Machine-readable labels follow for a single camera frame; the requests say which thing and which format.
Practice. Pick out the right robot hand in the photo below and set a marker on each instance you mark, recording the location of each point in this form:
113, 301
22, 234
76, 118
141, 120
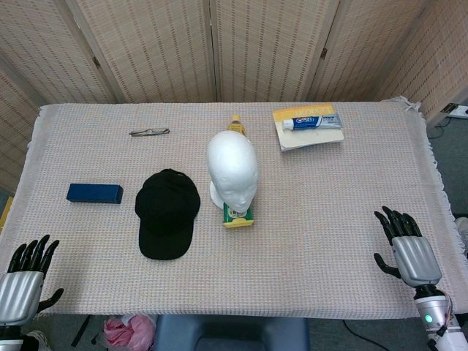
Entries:
417, 256

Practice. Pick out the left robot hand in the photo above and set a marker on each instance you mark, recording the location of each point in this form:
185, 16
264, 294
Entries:
20, 289

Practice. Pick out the black baseball cap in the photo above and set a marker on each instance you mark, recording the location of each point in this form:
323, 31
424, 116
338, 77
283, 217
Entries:
166, 215

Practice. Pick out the white foam mannequin head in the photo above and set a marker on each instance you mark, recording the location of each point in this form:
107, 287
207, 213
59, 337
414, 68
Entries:
232, 172

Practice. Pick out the pink plastic bag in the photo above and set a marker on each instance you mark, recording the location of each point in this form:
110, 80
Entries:
128, 331

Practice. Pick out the blue rectangular case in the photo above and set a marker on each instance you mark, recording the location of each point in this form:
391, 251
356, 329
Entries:
94, 193

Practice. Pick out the white power strip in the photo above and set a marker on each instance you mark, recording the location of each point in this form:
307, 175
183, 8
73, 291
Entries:
457, 110

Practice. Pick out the yellow cream book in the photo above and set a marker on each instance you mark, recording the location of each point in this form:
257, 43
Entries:
311, 139

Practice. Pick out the toothpaste tube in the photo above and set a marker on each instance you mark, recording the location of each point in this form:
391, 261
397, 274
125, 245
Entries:
312, 122

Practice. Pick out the woven checked tablecloth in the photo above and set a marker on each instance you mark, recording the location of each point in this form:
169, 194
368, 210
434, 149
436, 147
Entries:
234, 263

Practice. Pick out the green yellow box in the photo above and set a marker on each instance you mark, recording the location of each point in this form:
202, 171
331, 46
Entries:
237, 218

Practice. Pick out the blue-grey chair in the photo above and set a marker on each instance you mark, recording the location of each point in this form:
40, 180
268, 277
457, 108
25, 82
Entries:
234, 334

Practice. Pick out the thin-framed eyeglasses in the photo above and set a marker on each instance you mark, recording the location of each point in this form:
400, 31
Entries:
149, 132

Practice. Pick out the yellow bottle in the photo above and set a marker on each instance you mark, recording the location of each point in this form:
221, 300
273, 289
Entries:
237, 126

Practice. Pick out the folding woven screen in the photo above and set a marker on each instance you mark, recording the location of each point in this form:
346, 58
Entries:
234, 47

